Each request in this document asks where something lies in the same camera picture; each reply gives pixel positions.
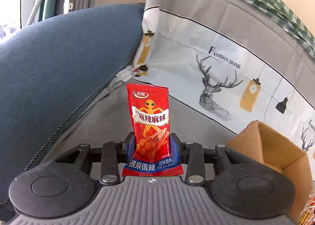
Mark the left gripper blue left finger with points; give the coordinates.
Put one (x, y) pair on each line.
(130, 146)

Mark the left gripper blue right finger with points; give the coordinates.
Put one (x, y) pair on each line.
(175, 148)

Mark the red spicy snack packet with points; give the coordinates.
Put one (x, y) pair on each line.
(150, 117)

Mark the clear bag of fried snacks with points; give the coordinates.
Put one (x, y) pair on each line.
(307, 216)

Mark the brown cardboard box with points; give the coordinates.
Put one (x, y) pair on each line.
(265, 145)

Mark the dark blue sofa cushion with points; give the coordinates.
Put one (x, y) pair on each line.
(50, 72)

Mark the green checkered blanket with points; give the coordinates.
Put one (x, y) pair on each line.
(286, 19)

